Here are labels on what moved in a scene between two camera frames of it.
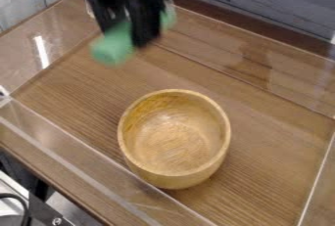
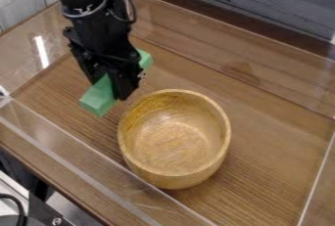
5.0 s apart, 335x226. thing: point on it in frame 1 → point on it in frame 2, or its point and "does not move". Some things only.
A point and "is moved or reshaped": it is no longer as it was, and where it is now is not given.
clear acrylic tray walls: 206,131 does not move
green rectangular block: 113,49 is moved or reshaped
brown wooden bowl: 174,135 does not move
